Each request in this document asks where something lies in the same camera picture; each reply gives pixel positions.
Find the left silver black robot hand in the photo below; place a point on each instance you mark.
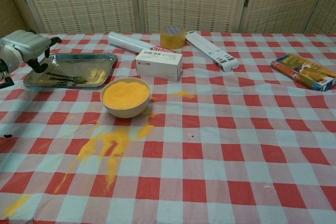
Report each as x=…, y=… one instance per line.
x=26, y=43

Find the black metal spoon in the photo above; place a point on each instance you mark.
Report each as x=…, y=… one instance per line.
x=82, y=79

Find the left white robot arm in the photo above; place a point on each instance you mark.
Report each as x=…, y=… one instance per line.
x=11, y=58

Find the rectangular stainless steel tray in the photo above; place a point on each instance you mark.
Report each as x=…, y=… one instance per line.
x=78, y=62

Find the yellow bowl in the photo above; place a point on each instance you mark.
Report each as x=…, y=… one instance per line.
x=126, y=96

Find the white plastic wrap roll box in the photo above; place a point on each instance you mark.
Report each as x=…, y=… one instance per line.
x=126, y=41

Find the small white cardboard box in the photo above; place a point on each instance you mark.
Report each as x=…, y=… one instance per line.
x=157, y=65

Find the yellowish clear tape roll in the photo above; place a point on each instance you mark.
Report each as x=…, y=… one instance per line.
x=172, y=40

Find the bamboo folding screen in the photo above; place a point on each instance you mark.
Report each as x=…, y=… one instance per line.
x=183, y=1

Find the white folding stand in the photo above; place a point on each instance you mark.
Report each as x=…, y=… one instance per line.
x=210, y=49

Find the red white checkered tablecloth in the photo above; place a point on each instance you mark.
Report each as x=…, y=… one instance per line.
x=210, y=155

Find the colourful yellow blue flat box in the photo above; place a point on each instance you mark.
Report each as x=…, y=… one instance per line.
x=304, y=70

